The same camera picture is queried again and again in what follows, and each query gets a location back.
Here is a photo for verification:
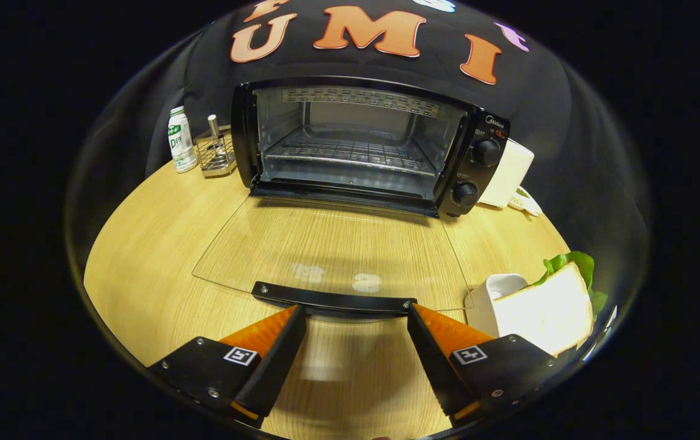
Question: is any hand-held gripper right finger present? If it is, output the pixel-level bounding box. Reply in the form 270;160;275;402
407;302;561;422

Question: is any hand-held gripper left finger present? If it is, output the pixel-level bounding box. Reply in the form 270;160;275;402
147;304;308;428

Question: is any bread slice with lettuce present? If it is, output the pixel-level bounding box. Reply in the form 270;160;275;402
493;251;608;358

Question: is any black toaster oven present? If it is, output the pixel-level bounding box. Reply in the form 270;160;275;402
193;76;511;321

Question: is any white slot toaster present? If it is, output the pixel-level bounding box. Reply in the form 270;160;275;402
478;139;535;210

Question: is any white plastic tray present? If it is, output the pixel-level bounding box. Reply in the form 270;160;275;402
465;273;531;338

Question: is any white divided dish of beans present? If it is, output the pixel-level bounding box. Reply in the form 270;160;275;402
507;186;543;218

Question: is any white bottle green label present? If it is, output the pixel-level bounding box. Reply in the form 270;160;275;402
168;106;199;174

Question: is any metal shaker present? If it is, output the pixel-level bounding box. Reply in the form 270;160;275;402
207;114;226;161

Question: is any black backdrop cloth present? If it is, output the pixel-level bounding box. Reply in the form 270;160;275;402
68;0;650;270

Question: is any metal wire rack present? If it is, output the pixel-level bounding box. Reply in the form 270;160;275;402
194;125;238;178

